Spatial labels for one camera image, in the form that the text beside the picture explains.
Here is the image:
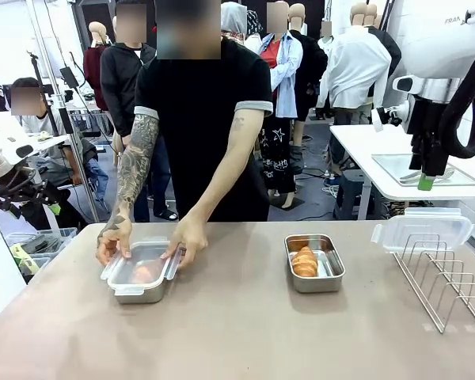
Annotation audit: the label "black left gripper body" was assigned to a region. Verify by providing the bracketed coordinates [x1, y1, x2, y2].
[6, 180, 51, 207]

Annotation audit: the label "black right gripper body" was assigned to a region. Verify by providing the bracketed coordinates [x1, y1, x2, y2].
[408, 132, 449, 177]

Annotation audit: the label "clear plastic clip lid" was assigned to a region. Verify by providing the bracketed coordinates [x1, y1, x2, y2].
[370, 207, 475, 255]
[100, 236, 188, 298]

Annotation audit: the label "golden croissant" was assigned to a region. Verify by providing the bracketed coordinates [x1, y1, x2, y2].
[291, 245, 320, 279]
[129, 262, 164, 284]

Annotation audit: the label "steel rectangular container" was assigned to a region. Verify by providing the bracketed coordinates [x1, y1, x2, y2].
[111, 237, 172, 305]
[283, 233, 346, 295]

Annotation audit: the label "person's left forearm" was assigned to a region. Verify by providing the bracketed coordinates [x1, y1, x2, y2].
[183, 142, 255, 230]

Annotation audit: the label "tattooed right forearm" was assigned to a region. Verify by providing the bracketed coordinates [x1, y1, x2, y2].
[108, 138, 156, 231]

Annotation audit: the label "person's right hand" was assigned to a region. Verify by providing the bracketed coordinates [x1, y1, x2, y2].
[95, 221, 134, 267]

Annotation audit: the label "person's left hand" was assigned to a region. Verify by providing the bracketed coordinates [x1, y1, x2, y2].
[159, 216, 209, 271]

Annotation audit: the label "metal tongs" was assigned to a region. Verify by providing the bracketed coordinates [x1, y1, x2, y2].
[399, 167, 457, 184]

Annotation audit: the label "flat metal tray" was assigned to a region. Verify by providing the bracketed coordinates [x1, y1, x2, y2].
[370, 153, 475, 188]

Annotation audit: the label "clear plastic storage bin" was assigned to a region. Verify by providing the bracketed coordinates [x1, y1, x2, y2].
[4, 226, 78, 279]

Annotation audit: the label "seated person in white shirt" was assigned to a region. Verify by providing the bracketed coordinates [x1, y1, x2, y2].
[9, 77, 101, 188]

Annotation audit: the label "white work desk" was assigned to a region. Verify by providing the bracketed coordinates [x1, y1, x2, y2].
[0, 111, 70, 159]

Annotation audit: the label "white side table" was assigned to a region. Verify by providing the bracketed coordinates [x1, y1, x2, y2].
[329, 123, 475, 221]

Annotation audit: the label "mannequin in black jacket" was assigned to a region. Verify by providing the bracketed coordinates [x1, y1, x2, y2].
[364, 3, 403, 102]

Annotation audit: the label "mannequin in white shirt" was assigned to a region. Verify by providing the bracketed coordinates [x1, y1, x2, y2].
[315, 2, 393, 112]

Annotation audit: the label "mannequin in maroon dress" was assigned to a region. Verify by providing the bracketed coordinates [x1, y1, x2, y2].
[82, 21, 112, 112]

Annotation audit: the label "person in black hoodie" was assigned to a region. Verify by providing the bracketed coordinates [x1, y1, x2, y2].
[99, 0, 179, 222]

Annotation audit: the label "mannequin in black outfit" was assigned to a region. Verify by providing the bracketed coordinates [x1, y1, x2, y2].
[287, 2, 329, 148]

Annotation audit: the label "mannequin in blue open shirt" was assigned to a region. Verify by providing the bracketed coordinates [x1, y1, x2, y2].
[258, 1, 305, 207]

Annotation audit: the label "person in black shirt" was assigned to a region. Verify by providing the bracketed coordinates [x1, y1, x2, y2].
[133, 0, 275, 222]

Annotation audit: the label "mannequin in patterned headscarf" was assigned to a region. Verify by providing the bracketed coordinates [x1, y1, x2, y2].
[245, 9, 264, 53]

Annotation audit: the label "mannequin in plaid shirt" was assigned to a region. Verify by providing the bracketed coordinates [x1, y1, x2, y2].
[220, 1, 249, 43]

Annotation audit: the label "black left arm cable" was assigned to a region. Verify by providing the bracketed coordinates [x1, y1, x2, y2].
[0, 165, 39, 213]

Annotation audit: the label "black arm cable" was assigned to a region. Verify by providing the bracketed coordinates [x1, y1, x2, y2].
[438, 56, 475, 160]
[0, 165, 39, 213]

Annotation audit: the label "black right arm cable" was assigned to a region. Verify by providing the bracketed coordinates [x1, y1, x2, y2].
[438, 56, 475, 160]

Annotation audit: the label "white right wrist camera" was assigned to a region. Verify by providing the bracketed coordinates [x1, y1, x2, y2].
[370, 102, 409, 134]

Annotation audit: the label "aluminium frame post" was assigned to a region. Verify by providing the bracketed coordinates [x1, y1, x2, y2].
[25, 0, 101, 223]

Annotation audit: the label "black camera tripod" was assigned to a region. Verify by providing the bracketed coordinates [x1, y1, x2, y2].
[25, 50, 80, 138]

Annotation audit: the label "metal wire rack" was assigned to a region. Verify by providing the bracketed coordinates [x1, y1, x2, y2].
[393, 232, 475, 335]

